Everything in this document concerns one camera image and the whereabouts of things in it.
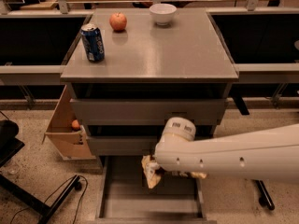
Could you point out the brown chip bag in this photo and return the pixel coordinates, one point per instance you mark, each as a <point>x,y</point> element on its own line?
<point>152,171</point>

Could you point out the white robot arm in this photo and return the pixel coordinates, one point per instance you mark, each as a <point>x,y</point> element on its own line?
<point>269,154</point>

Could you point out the open bottom drawer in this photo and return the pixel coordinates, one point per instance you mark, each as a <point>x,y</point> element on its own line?
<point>124,196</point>

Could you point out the middle grey drawer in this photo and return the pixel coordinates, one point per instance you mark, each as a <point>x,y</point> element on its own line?
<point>121,140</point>

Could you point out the grey drawer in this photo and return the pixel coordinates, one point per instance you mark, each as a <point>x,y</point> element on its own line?
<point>93,111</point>
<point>121,140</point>

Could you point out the top grey drawer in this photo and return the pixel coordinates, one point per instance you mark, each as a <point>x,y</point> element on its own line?
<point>93,111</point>

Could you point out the grey drawer cabinet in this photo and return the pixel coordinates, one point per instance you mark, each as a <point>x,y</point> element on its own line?
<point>183,60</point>

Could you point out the black stand leg right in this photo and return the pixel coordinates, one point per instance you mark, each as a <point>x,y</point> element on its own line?
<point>265,199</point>

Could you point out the wooden box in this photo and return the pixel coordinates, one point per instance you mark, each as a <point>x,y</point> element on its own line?
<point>71,144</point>

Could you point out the orange fruit in box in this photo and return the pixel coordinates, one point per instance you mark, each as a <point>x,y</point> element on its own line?
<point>75,125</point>

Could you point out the white bowl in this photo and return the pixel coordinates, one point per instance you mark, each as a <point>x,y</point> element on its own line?
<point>162,14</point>

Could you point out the blue soda can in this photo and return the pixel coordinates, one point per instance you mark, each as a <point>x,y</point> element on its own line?
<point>92,42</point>

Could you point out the red apple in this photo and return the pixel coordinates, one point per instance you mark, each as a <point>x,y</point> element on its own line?
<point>118,21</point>

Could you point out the black chair seat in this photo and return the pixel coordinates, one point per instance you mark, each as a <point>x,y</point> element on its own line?
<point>9,143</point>

